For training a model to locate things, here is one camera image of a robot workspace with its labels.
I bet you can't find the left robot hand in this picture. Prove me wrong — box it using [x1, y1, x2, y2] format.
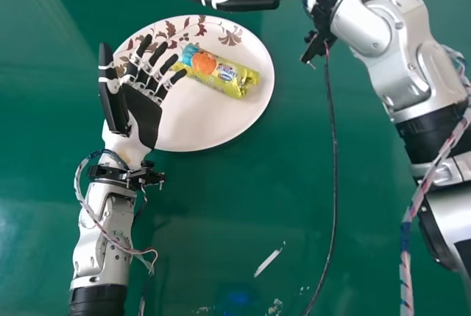
[86, 34, 188, 192]

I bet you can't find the yellow-green biscuit packet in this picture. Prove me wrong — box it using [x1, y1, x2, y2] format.
[171, 43, 261, 100]

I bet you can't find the white plate with leaf pattern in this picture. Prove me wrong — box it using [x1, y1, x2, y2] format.
[112, 14, 276, 153]

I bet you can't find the twisted coloured wire bundle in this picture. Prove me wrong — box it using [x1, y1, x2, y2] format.
[73, 149, 160, 316]

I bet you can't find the thin black cable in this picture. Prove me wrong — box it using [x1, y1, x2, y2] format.
[300, 41, 339, 316]

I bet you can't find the white spiral-wrapped cable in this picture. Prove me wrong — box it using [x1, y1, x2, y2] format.
[399, 46, 471, 316]

